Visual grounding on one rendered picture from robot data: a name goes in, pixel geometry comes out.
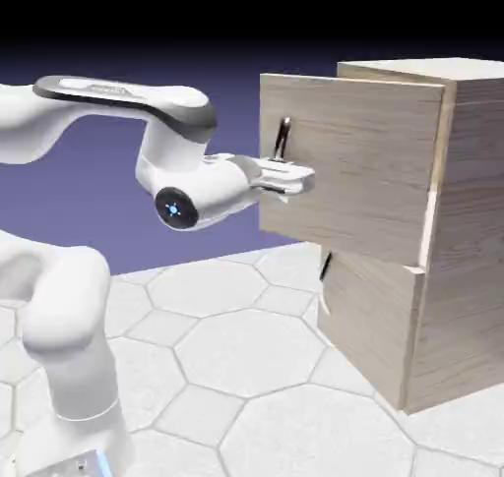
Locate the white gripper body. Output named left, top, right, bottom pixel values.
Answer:
left=245, top=154, right=316, bottom=205

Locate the curved metal door handle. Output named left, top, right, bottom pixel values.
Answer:
left=273, top=116, right=293, bottom=162
left=318, top=251, right=335, bottom=283

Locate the light wood cabinet door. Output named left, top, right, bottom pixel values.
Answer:
left=258, top=72, right=447, bottom=268
left=317, top=246, right=426, bottom=411

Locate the light wood cabinet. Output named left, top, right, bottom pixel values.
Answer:
left=317, top=57, right=504, bottom=415

